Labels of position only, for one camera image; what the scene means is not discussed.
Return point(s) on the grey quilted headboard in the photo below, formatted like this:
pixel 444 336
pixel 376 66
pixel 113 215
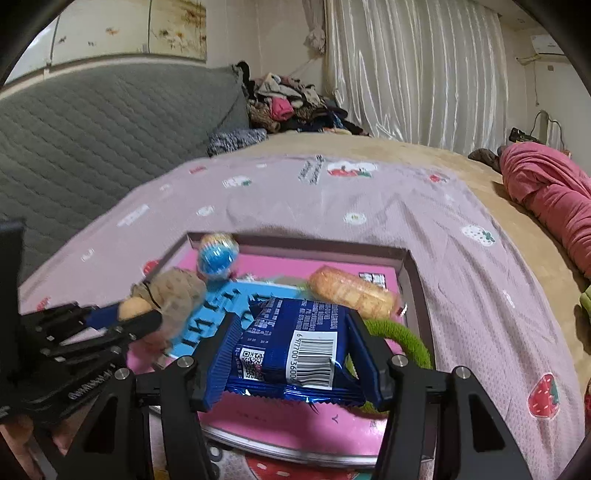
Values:
pixel 92 152

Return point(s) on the white curtain tie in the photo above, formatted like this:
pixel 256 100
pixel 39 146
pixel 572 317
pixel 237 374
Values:
pixel 316 32

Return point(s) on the shallow pink cardboard box tray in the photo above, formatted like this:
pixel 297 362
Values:
pixel 286 429

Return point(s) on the dark patterned cloth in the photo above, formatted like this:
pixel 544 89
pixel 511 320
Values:
pixel 235 141

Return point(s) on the blue snack packet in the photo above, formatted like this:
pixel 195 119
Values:
pixel 286 332

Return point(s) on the pink quilt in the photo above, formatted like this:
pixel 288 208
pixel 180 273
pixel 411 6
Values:
pixel 549 184

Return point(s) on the pink strawberry print blanket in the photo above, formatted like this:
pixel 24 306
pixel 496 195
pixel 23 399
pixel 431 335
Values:
pixel 461 286

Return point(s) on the beige bed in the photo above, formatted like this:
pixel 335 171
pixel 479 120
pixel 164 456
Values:
pixel 415 147

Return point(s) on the green blanket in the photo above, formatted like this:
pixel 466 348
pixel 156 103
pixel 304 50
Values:
pixel 586 300

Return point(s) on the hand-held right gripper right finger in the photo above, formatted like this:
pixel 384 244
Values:
pixel 369 364

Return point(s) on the dark grey cloth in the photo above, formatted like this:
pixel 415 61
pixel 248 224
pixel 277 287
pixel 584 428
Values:
pixel 485 159

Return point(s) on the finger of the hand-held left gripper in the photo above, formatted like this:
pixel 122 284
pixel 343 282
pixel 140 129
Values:
pixel 99 318
pixel 138 326

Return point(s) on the beige sock bundle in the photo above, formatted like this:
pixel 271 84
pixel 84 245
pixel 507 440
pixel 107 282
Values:
pixel 180 290

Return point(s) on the floral wall poster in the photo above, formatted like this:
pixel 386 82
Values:
pixel 129 32

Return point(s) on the vanity mirror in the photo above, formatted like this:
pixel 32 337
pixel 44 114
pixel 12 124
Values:
pixel 549 127

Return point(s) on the blue foil egg toy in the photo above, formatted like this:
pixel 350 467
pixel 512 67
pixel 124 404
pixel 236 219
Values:
pixel 216 258

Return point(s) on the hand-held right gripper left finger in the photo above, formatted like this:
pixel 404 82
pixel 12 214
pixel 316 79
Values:
pixel 221 369

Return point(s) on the pile of clothes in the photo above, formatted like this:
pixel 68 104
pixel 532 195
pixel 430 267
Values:
pixel 286 101

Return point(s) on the orange cake packet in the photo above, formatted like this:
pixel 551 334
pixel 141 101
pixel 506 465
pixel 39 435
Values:
pixel 353 290

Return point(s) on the white satin curtain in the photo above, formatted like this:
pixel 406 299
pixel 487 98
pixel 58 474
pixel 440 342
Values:
pixel 415 69

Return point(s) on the white air conditioner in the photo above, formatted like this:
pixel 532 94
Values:
pixel 549 45

